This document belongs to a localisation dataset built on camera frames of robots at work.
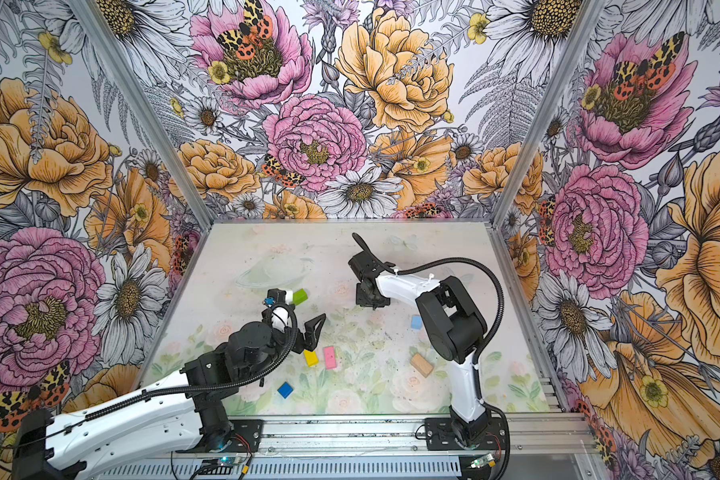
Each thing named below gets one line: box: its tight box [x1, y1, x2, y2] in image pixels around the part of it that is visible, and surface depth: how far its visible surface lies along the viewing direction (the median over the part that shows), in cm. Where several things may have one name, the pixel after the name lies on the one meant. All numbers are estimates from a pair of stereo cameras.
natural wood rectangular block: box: [410, 352, 434, 378], surface depth 86 cm
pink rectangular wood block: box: [324, 346, 337, 370], surface depth 89 cm
